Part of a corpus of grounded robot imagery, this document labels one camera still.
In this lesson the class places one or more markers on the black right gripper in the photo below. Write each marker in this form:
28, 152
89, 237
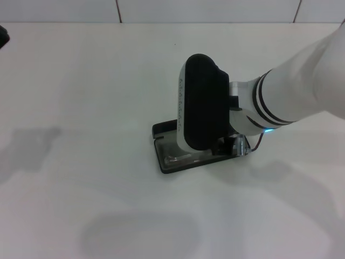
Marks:
226, 145

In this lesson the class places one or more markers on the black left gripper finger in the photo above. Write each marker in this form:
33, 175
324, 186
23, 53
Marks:
3, 36

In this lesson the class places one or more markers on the clear transparent glasses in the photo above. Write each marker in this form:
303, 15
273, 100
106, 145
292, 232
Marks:
172, 159

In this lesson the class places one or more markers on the black glasses case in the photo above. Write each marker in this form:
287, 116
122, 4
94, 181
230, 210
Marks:
160, 127

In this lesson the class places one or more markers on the right gripper metal connector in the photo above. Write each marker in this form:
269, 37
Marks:
241, 147

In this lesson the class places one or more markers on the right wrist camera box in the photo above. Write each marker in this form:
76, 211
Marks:
202, 102

